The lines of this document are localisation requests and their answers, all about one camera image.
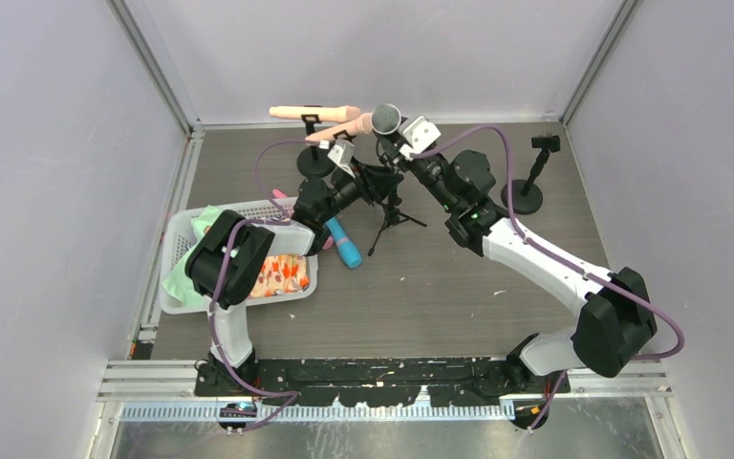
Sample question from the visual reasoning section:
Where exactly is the black glitter microphone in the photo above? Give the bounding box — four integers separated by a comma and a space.
371, 103, 402, 167

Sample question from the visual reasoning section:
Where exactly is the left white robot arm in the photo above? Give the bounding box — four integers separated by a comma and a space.
184, 163, 402, 368

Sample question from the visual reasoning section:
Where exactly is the orange patterned cloth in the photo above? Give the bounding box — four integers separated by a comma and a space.
248, 255, 311, 299

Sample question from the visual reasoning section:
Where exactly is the green patterned cloth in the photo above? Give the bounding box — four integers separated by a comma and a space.
159, 206, 222, 315

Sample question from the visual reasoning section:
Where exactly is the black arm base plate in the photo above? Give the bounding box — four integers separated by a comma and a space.
194, 356, 570, 407

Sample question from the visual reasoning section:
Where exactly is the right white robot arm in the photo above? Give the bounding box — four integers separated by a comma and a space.
407, 150, 657, 378

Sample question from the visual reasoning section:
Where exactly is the beige microphone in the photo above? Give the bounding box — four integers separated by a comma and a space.
269, 105, 362, 123
305, 113, 373, 142

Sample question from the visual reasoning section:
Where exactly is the blue toy microphone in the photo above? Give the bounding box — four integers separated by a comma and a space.
326, 217, 362, 269

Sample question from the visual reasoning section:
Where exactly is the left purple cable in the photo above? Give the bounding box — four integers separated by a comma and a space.
206, 139, 334, 433

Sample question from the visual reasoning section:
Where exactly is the white plastic basket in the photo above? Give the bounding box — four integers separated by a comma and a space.
157, 200, 318, 315

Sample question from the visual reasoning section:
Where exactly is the black tripod shock mount stand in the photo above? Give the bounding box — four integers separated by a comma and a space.
368, 166, 427, 256

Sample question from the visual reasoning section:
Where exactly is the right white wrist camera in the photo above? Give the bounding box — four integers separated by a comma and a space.
399, 116, 442, 161

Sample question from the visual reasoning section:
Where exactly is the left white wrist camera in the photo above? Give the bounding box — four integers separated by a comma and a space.
318, 139, 356, 178

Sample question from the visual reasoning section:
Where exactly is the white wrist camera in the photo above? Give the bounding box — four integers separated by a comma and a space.
318, 139, 356, 178
399, 116, 442, 161

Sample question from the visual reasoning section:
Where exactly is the black round base clip stand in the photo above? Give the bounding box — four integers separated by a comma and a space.
296, 114, 335, 178

